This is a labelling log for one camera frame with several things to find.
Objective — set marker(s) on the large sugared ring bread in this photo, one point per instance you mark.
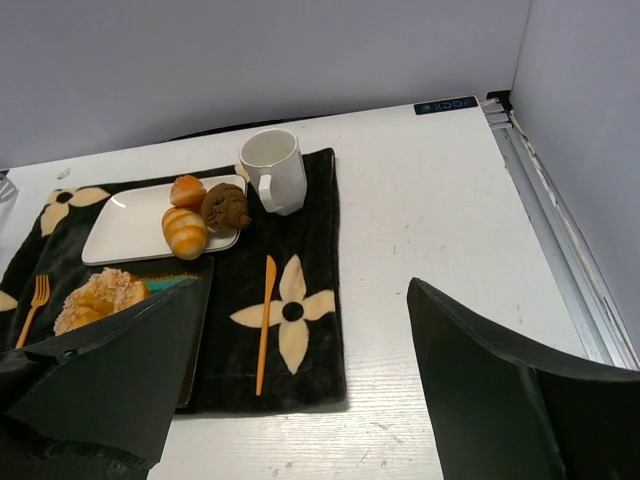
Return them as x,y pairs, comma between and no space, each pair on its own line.
104,294

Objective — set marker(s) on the aluminium table frame rail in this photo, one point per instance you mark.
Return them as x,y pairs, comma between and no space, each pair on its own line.
587,298

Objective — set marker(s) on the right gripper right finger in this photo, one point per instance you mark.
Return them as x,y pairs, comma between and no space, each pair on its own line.
503,406

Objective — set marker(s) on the teal square plate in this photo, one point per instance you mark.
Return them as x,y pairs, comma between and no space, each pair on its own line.
161,274

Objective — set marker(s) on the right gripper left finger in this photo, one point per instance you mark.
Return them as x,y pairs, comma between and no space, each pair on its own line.
97,403

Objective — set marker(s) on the white mug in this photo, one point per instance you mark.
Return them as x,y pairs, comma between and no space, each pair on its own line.
273,161

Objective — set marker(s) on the white rectangular bread plate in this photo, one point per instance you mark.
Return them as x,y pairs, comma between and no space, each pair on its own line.
128,228

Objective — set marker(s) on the orange plastic knife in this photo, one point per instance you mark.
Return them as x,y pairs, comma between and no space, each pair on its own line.
270,277

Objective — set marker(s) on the orange plastic fork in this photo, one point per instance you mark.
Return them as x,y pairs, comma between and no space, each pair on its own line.
42,292

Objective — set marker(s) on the croissant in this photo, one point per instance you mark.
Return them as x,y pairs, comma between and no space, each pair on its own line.
185,233

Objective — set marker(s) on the black floral placemat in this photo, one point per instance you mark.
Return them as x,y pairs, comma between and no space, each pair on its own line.
305,356

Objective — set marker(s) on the small round bun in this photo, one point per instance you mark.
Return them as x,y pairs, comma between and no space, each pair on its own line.
186,192

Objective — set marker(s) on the XDOF table label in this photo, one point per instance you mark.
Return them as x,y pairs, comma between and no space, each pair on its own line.
445,105

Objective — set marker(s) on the brown chocolate muffin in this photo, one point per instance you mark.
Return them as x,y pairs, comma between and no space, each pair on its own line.
225,208

